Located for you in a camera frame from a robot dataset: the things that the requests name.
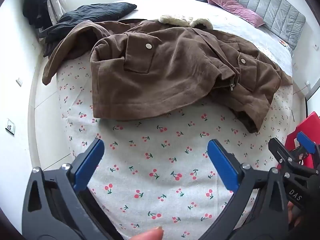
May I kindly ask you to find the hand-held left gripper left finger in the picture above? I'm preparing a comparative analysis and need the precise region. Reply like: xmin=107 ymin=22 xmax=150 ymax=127
xmin=22 ymin=138 xmax=118 ymax=240

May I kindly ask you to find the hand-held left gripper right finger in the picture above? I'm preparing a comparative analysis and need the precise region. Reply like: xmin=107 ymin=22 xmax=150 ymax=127
xmin=200 ymin=139 xmax=295 ymax=240

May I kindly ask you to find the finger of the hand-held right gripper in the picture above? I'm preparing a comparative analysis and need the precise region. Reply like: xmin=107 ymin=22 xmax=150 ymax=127
xmin=291 ymin=131 xmax=320 ymax=162
xmin=268 ymin=137 xmax=302 ymax=172

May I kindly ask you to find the brown fleece-collar jacket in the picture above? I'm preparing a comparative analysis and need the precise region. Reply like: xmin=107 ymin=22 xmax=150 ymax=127
xmin=42 ymin=14 xmax=293 ymax=133

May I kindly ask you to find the person's right hand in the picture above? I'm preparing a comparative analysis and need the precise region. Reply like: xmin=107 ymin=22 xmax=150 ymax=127
xmin=287 ymin=202 xmax=304 ymax=232

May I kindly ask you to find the person's left hand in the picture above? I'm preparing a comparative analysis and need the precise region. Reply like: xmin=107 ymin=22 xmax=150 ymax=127
xmin=130 ymin=226 xmax=164 ymax=240

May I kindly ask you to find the red chair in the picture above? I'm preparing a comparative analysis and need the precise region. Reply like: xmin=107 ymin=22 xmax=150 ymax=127
xmin=276 ymin=111 xmax=320 ymax=170

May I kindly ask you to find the cherry print sheet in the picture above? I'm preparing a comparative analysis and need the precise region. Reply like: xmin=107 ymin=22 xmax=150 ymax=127
xmin=55 ymin=52 xmax=295 ymax=240

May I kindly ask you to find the grey padded headboard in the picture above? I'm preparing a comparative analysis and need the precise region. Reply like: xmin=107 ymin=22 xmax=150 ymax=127
xmin=215 ymin=0 xmax=307 ymax=50

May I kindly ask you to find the black quilted blanket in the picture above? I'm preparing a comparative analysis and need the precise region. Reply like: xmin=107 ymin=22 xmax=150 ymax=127
xmin=39 ymin=2 xmax=137 ymax=57

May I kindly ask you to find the white lace curtain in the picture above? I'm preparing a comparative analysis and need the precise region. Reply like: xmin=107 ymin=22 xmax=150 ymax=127
xmin=41 ymin=0 xmax=66 ymax=23

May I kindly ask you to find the dark hanging garment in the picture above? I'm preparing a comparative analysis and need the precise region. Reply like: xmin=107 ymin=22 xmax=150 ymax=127
xmin=22 ymin=0 xmax=52 ymax=29

